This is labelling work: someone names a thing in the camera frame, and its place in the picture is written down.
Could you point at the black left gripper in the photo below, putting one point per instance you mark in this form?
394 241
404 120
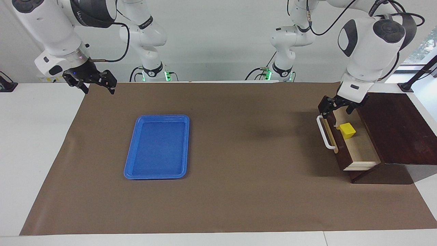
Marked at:
353 101

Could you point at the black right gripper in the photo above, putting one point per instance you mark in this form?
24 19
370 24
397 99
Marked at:
85 72

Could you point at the yellow cube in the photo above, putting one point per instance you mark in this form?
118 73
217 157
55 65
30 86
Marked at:
347 130

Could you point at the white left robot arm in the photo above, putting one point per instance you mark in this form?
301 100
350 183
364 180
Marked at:
365 51

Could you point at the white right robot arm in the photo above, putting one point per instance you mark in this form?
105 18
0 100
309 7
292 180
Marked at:
51 30

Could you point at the dark wooden cabinet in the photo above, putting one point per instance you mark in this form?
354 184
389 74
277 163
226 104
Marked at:
396 130

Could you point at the black clamp stand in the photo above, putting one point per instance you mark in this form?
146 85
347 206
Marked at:
418 73

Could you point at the blue plastic tray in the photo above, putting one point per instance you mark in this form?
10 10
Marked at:
158 147

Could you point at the window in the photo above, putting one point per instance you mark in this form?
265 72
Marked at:
423 48

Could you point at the brown paper table mat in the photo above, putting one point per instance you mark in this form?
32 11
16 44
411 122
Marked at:
239 153

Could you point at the small black mount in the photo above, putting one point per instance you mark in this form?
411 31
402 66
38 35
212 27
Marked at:
6 85

